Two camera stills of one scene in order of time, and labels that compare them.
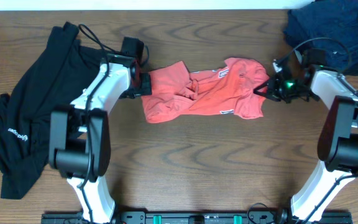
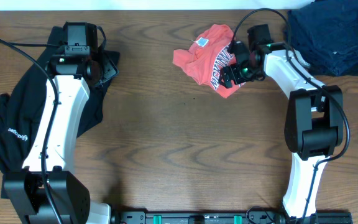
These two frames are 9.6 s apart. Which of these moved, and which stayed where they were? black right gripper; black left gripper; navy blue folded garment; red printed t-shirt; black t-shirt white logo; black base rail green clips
Moved: black right gripper; black left gripper; red printed t-shirt
Stayed: black t-shirt white logo; black base rail green clips; navy blue folded garment
